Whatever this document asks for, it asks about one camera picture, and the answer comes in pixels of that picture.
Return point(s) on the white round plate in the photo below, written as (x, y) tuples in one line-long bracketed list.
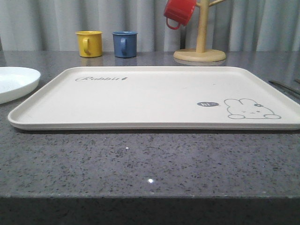
[(16, 82)]

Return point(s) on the silver metal chopstick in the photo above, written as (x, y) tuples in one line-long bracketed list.
[(285, 86)]

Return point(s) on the cream rabbit serving tray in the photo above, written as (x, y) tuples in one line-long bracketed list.
[(156, 98)]

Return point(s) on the blue enamel mug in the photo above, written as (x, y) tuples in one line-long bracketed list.
[(125, 44)]

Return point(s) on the wooden mug tree stand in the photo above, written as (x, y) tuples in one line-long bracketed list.
[(201, 53)]

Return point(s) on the yellow enamel mug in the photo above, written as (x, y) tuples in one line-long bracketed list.
[(89, 43)]

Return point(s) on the red enamel mug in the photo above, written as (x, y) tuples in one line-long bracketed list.
[(179, 11)]

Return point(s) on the grey curtain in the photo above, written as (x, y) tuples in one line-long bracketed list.
[(233, 25)]

